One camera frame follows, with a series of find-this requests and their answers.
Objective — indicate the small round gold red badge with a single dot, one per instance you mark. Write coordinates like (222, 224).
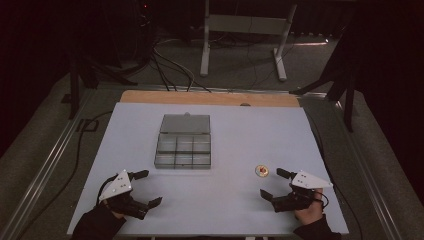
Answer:
(262, 170)

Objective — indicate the black tripod stand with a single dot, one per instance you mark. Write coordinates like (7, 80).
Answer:
(74, 93)
(349, 106)

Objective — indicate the person's right hand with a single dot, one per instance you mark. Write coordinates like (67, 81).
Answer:
(311, 215)

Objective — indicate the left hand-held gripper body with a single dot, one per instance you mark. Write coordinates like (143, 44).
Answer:
(117, 188)

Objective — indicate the white metal stand frame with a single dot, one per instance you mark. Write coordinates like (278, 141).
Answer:
(246, 25)

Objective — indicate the white table mat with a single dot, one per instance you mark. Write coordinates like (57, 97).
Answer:
(250, 140)

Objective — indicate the clear plastic compartment box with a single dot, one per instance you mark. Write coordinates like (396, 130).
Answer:
(183, 146)

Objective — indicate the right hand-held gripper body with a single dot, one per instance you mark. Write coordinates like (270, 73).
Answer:
(308, 181)

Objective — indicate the person's left hand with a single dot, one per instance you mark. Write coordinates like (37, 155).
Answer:
(115, 213)

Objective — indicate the aluminium floor rail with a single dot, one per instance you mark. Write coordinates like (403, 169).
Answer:
(43, 173)
(370, 186)

